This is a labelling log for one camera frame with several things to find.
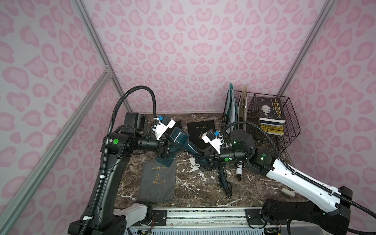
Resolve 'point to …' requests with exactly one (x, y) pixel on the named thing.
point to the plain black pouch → (178, 124)
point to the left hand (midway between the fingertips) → (179, 145)
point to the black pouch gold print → (196, 129)
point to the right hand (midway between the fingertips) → (198, 161)
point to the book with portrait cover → (271, 108)
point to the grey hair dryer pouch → (157, 181)
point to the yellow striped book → (275, 127)
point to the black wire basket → (291, 126)
